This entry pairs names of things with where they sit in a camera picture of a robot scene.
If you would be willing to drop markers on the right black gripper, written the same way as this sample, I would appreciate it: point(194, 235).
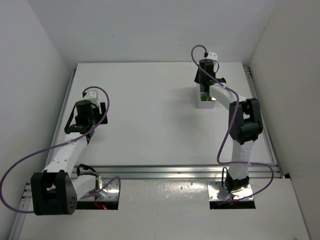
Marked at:
point(197, 78)

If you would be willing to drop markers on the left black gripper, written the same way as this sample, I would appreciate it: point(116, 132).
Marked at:
point(100, 116)

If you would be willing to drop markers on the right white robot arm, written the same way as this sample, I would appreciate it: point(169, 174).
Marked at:
point(244, 122)

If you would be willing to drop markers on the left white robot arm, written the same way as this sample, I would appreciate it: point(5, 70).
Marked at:
point(53, 191)

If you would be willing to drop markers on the white organizer box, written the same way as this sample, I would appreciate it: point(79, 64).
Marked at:
point(203, 104)

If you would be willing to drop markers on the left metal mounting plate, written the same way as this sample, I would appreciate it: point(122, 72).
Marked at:
point(107, 188)

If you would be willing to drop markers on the metal mounting plate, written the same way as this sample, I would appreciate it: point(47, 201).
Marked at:
point(216, 193)
point(107, 188)

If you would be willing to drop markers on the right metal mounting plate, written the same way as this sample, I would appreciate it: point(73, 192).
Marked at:
point(216, 193)

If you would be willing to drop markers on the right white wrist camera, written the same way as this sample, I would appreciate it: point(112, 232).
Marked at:
point(212, 55)

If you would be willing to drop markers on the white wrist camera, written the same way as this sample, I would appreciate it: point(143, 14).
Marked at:
point(92, 96)
point(212, 55)

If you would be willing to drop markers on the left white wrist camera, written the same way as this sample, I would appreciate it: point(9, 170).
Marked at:
point(92, 96)

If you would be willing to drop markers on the aluminium frame rail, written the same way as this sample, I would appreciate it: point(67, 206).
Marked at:
point(164, 150)

